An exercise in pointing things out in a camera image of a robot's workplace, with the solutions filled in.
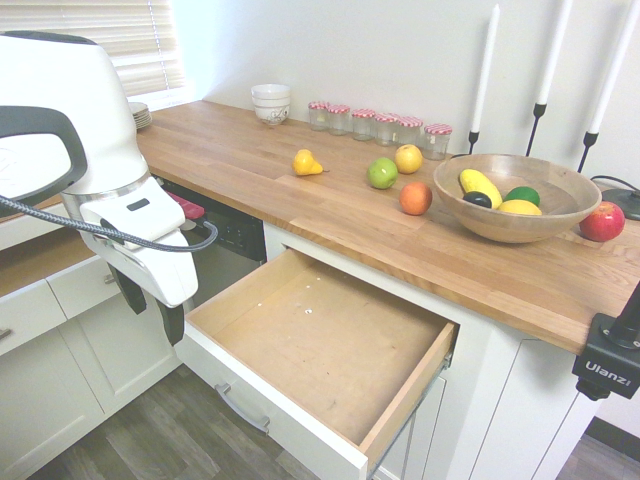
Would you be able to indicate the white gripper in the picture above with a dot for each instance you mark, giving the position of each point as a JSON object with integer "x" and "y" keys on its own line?
{"x": 145, "y": 250}

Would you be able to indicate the wooden drawer with white face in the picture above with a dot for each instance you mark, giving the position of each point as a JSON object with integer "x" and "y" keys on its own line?
{"x": 325, "y": 340}

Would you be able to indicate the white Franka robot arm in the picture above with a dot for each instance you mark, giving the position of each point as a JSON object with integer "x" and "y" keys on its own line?
{"x": 75, "y": 100}

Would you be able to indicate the stainless steel dishwasher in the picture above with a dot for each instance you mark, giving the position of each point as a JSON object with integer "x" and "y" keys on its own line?
{"x": 235, "y": 250}

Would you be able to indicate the white cabinet run with drawers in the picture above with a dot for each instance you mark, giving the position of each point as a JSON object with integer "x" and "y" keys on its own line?
{"x": 60, "y": 360}

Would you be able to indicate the stack of white plates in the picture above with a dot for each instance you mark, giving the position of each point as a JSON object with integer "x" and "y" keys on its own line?
{"x": 140, "y": 117}

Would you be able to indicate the yellow pear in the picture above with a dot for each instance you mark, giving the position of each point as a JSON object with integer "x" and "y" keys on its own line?
{"x": 305, "y": 164}

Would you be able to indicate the white bowl with floral print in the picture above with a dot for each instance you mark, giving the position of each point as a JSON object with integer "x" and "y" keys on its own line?
{"x": 272, "y": 116}

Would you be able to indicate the plain white bowl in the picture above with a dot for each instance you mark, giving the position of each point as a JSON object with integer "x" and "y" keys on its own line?
{"x": 270, "y": 95}

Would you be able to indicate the glass jar red checkered lid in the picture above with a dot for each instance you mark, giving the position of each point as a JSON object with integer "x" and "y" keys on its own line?
{"x": 410, "y": 127}
{"x": 339, "y": 121}
{"x": 363, "y": 126}
{"x": 317, "y": 117}
{"x": 438, "y": 142}
{"x": 386, "y": 131}

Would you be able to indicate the green apple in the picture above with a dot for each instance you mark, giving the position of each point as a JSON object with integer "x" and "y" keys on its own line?
{"x": 382, "y": 174}

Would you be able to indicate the white window blinds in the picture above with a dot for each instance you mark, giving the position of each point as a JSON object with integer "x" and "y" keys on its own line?
{"x": 140, "y": 40}

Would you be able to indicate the orange fruit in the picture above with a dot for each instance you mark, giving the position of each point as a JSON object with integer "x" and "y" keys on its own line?
{"x": 416, "y": 198}

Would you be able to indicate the yellow apple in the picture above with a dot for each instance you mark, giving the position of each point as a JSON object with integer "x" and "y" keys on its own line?
{"x": 409, "y": 159}

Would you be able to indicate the black avocado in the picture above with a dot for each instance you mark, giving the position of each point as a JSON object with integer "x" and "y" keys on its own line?
{"x": 477, "y": 200}

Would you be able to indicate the yellow banana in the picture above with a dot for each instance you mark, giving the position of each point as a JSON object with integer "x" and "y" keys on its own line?
{"x": 477, "y": 184}

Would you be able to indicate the white base cabinet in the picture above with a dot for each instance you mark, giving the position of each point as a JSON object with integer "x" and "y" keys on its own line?
{"x": 500, "y": 400}

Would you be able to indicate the black metal candle holder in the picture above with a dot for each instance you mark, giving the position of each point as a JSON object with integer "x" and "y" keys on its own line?
{"x": 538, "y": 112}
{"x": 473, "y": 140}
{"x": 590, "y": 142}

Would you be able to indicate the large wooden bowl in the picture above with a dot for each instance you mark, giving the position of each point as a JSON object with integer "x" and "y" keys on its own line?
{"x": 515, "y": 227}

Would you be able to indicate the yellow lemon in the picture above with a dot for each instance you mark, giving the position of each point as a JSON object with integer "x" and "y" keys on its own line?
{"x": 520, "y": 208}

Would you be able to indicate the green lime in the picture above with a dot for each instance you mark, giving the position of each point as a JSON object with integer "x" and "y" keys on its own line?
{"x": 524, "y": 195}

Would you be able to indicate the red apple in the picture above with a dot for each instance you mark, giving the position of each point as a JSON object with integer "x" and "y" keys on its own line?
{"x": 602, "y": 222}

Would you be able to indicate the black Ulanzi clamp stand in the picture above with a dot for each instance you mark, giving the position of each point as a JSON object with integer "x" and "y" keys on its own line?
{"x": 607, "y": 370}

